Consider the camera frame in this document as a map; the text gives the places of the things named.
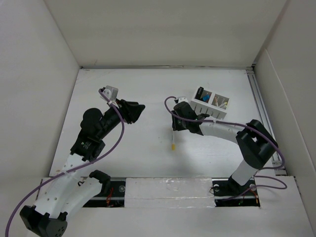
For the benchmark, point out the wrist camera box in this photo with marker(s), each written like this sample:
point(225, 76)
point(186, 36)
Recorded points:
point(181, 99)
point(109, 93)

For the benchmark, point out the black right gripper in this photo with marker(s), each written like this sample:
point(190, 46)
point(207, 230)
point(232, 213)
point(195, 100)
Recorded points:
point(176, 126)

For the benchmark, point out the white pen holder box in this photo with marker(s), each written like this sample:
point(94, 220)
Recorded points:
point(209, 108)

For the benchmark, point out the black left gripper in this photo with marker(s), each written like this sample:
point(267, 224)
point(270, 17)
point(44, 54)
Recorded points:
point(130, 110)

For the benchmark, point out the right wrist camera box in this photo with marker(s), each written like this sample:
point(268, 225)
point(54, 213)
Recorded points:
point(181, 99)

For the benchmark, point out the aluminium rail right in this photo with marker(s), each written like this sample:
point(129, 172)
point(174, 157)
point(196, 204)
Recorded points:
point(276, 159)

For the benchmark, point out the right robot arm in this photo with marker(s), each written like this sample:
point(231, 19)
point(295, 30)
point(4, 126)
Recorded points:
point(256, 145)

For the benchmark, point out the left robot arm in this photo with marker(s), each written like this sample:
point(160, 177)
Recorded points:
point(49, 215)

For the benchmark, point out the blue cap black highlighter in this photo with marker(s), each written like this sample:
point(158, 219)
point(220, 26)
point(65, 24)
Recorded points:
point(205, 98)

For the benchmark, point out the white foam block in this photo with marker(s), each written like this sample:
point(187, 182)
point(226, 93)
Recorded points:
point(168, 193)

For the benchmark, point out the pink cap white pen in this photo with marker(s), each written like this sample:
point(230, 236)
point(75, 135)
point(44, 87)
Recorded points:
point(216, 101)

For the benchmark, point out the yellow cap black highlighter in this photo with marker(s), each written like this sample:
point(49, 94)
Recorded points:
point(199, 92)

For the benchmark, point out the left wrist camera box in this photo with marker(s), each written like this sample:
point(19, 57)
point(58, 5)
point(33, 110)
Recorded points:
point(109, 93)

